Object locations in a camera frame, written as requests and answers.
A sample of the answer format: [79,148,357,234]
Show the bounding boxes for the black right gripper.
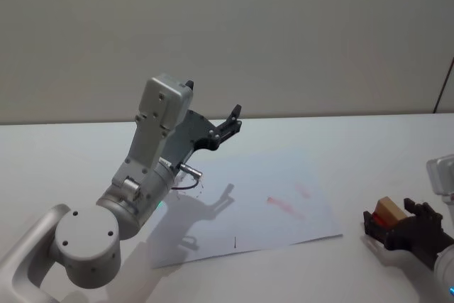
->
[362,197,454,270]

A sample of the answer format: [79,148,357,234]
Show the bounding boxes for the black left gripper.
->
[166,79,243,169]

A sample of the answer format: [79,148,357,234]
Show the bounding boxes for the wooden stamp block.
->
[371,196,408,228]

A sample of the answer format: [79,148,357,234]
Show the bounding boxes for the white table cloth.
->
[0,112,454,303]

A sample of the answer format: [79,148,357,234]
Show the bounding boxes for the white paper sheet, red marks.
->
[148,153,344,270]

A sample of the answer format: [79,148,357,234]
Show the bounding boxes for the thin dark cable, silver plug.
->
[172,162,205,192]

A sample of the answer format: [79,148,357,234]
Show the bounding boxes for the dark post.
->
[431,55,454,114]

